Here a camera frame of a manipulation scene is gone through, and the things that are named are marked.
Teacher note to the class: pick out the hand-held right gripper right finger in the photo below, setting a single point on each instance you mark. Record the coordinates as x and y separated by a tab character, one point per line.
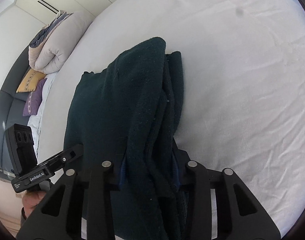
176	173

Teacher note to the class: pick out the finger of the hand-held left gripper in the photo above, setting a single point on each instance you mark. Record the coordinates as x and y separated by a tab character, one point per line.
68	155

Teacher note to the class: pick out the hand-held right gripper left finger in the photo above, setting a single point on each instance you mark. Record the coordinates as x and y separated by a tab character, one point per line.
122	173

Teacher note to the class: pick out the dark green knitted garment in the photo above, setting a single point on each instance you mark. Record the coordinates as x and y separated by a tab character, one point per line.
132	100

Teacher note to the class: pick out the person's left hand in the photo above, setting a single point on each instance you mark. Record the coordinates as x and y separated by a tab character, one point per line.
32	201

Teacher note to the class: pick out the grey padded headboard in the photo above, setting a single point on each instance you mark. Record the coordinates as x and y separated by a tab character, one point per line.
5	120

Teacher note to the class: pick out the purple patterned pillow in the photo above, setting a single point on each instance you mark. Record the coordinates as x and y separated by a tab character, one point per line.
33	100

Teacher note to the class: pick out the yellow patterned pillow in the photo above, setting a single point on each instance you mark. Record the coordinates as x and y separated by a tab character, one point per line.
30	81

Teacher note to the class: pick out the bed with white sheet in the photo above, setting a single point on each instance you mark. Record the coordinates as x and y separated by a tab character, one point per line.
242	92

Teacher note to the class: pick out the folded beige duvet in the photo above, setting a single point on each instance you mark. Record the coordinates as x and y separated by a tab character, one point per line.
56	45

